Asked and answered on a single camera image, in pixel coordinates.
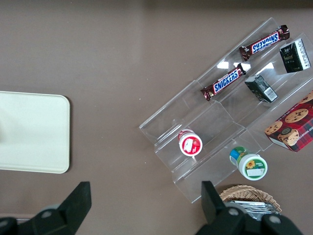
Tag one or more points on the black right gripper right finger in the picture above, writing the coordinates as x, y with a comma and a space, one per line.
215, 215

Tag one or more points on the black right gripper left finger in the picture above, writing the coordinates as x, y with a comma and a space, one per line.
71, 205

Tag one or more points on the light tan wicker basket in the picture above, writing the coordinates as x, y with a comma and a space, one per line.
244, 192

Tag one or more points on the cream rectangular tray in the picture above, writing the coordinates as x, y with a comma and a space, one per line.
34, 132

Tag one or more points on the aluminium foil container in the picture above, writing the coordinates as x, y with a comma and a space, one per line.
254, 206

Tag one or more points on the green lid yogurt cup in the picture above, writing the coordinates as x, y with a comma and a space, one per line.
252, 166

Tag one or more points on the red lid yogurt cup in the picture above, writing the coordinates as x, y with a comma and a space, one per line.
190, 145

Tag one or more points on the clear acrylic stepped shelf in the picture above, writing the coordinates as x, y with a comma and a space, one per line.
220, 122

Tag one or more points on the red tartan cookie box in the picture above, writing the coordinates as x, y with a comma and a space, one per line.
293, 127

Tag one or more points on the brown Snickers bar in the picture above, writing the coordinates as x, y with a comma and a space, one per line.
225, 82
265, 42

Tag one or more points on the small black carton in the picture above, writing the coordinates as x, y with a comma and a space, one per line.
293, 57
260, 88

